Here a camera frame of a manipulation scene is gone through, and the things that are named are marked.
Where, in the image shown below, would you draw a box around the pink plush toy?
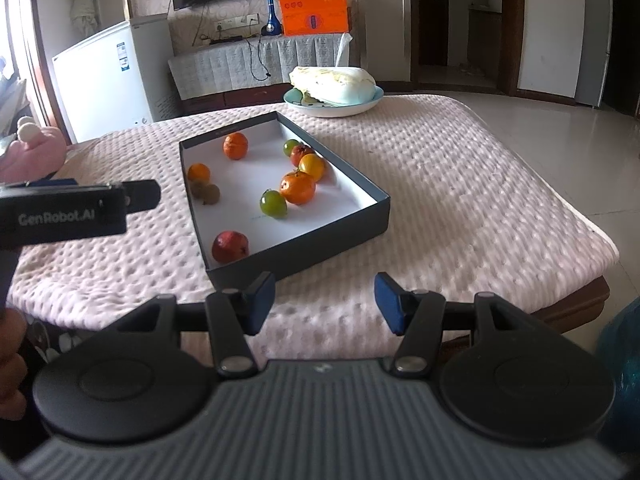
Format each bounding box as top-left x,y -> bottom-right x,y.
0,116 -> 67,183

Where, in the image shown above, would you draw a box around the napa cabbage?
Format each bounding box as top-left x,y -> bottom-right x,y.
289,66 -> 377,107

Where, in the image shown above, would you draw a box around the white wall sockets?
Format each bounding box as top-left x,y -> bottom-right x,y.
216,12 -> 260,31

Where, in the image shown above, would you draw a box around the red pomegranate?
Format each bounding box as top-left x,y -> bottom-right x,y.
211,230 -> 250,265

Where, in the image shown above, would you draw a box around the large green plum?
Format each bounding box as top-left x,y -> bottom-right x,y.
259,189 -> 289,219

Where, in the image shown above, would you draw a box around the pale patterned cabinet cloth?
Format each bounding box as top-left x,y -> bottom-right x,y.
167,32 -> 353,101

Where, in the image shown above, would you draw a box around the brown wooden bed frame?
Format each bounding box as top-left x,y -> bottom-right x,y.
440,275 -> 611,351

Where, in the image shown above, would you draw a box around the dark wooden television cabinet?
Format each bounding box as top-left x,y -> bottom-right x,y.
177,85 -> 291,116

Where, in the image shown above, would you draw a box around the black power cable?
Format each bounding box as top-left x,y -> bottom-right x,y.
247,37 -> 271,81

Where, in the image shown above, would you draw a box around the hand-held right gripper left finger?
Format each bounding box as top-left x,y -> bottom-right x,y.
117,271 -> 277,378

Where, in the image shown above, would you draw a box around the dark grey cardboard box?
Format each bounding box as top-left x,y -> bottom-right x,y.
179,111 -> 391,291

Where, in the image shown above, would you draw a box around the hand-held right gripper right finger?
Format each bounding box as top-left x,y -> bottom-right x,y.
374,272 -> 533,380

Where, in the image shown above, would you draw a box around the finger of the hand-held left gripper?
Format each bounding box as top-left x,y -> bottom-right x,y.
122,180 -> 162,213
20,177 -> 78,188

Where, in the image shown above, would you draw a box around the dark floral bed sheet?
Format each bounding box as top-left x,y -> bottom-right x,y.
20,317 -> 83,366

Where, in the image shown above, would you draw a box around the person's left hand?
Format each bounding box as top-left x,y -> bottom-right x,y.
0,310 -> 28,421

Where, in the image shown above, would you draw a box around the blue plastic bag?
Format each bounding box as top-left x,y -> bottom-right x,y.
597,297 -> 640,441

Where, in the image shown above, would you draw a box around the white chest freezer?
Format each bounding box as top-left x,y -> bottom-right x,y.
51,14 -> 176,143

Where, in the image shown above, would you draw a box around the dark wooden door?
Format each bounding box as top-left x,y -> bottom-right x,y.
420,0 -> 448,66

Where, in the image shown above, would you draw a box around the light blue cartoon plate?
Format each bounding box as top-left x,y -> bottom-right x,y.
283,85 -> 385,118

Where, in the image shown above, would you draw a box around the orange persimmon with calyx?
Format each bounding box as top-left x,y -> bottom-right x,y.
279,170 -> 317,206

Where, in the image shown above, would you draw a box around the pink dimpled blanket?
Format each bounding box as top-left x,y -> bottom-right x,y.
10,92 -> 621,346

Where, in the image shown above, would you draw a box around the silver refrigerator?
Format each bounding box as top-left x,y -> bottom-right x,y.
575,0 -> 613,108

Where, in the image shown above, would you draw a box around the orange gift box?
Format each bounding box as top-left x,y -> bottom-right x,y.
275,0 -> 351,37

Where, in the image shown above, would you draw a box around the smooth orange citrus fruit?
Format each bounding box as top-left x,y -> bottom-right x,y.
298,153 -> 327,182

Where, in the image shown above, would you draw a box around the blue glass bottle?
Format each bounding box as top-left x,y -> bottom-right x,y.
263,0 -> 281,37

